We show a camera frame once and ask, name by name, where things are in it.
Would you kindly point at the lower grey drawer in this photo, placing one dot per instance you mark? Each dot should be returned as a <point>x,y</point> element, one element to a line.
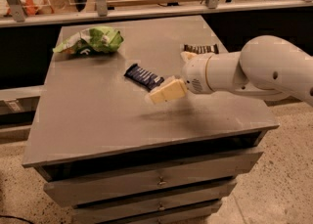
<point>173,214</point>

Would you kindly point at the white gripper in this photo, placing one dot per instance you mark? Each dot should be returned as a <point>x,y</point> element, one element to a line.
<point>194,73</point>

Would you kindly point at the middle grey drawer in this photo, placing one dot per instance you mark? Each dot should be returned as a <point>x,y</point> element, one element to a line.
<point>154,202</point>

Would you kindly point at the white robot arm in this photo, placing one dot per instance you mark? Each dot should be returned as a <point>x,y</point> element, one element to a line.
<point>268,68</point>

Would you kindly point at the blue rxbar wrapper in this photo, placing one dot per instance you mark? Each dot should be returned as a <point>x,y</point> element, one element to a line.
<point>143,77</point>

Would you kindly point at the grey drawer cabinet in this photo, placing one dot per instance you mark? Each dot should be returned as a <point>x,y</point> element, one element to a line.
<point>91,119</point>

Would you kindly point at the orange white bag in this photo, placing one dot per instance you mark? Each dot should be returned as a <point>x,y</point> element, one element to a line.
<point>31,6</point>

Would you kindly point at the long metal shelf rail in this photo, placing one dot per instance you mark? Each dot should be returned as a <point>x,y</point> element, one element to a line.
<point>157,12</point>

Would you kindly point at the brown snack bar wrapper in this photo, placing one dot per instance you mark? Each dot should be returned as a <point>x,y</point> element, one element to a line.
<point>201,49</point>

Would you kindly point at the grey drawer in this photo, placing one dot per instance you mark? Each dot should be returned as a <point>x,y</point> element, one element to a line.
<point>154,202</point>
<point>150,178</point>
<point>173,214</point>

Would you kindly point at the upper grey drawer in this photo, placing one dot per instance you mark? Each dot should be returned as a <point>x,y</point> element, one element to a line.
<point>150,178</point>

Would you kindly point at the green chip bag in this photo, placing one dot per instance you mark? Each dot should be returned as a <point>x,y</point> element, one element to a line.
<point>96,39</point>

